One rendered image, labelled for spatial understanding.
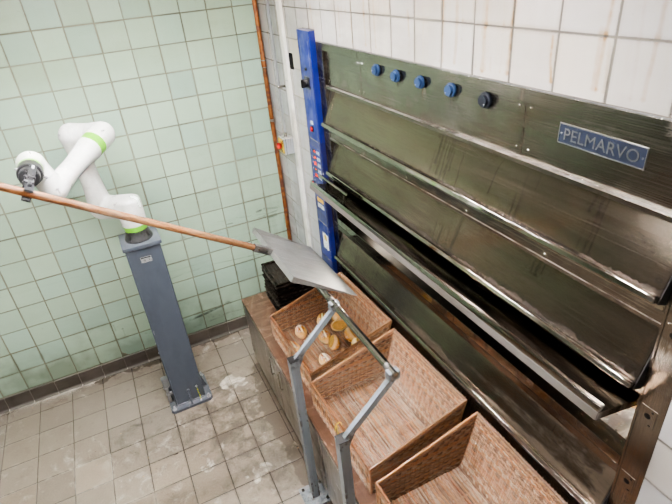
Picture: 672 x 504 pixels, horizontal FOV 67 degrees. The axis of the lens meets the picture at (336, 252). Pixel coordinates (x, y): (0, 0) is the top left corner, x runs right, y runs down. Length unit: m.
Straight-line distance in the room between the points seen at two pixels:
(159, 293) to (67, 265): 0.76
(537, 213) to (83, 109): 2.56
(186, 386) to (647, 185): 2.87
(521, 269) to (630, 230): 0.41
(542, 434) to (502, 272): 0.57
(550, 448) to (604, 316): 0.58
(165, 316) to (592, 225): 2.40
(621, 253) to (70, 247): 3.04
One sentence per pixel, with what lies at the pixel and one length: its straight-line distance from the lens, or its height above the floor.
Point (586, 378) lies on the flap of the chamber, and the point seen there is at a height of 1.41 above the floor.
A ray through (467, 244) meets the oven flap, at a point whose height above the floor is 1.53.
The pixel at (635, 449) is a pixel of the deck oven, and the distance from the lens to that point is 1.66.
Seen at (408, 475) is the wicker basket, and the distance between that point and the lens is 2.16.
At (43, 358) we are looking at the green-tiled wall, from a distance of 3.96.
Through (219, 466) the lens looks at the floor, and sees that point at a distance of 3.19.
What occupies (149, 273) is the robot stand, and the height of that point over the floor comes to 1.01.
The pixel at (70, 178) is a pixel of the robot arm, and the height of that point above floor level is 1.71.
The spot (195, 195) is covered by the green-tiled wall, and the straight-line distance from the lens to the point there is 3.50.
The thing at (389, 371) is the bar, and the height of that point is 1.17.
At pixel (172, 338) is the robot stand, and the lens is 3.25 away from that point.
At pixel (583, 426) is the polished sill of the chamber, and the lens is 1.75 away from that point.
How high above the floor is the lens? 2.44
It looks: 30 degrees down
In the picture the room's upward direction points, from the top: 6 degrees counter-clockwise
